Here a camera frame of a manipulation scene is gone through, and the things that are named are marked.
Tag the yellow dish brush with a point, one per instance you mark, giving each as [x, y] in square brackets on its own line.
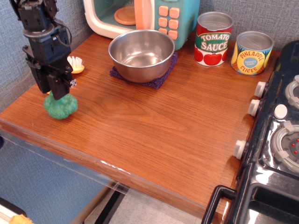
[74, 66]

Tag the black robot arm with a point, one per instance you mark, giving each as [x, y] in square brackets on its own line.
[37, 14]

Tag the black oven door handle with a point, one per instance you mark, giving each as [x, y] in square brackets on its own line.
[219, 192]

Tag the orange microwave turntable plate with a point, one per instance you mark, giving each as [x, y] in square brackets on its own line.
[125, 15]

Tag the black toy stove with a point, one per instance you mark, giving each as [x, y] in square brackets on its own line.
[268, 176]

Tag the grey stove knob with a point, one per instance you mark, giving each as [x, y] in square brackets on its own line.
[260, 87]
[239, 148]
[253, 107]

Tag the grey stove knob rear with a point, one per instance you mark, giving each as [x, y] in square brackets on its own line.
[260, 87]

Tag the green toy broccoli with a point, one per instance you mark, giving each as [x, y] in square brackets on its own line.
[62, 108]

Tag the orange fuzzy object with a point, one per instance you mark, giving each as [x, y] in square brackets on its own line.
[20, 219]

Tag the teal toy microwave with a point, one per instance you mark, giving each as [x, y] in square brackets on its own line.
[176, 18]

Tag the purple scrubbing pad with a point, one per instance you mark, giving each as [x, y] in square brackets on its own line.
[156, 83]

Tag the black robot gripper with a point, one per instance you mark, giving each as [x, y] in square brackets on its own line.
[47, 59]

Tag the stainless steel bowl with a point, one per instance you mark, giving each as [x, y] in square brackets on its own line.
[143, 55]

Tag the pineapple slices can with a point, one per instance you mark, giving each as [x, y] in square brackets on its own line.
[252, 52]

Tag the grey stove knob middle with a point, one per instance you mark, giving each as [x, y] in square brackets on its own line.
[253, 107]

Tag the grey stove knob front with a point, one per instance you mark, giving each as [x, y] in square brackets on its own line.
[239, 148]

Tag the tomato sauce can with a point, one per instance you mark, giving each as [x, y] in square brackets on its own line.
[213, 34]

